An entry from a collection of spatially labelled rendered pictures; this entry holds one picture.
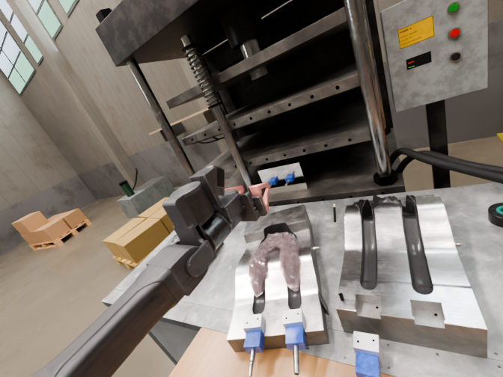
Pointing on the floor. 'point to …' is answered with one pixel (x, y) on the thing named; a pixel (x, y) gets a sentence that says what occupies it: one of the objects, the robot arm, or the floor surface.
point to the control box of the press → (436, 60)
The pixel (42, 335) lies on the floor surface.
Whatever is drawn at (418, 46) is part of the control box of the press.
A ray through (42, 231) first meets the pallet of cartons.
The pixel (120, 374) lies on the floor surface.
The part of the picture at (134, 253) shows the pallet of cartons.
